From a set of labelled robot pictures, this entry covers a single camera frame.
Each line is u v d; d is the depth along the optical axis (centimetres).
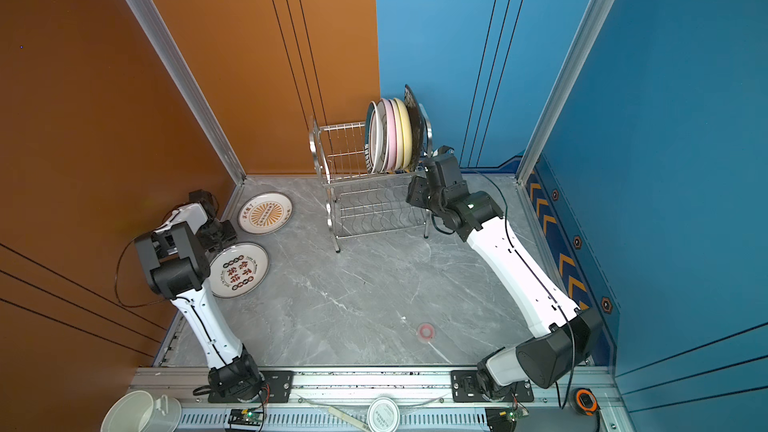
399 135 72
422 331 82
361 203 106
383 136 72
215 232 86
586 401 68
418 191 65
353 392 73
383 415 65
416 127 77
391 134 72
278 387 74
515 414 69
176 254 61
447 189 52
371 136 87
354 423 69
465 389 72
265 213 109
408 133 74
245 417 71
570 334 39
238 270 94
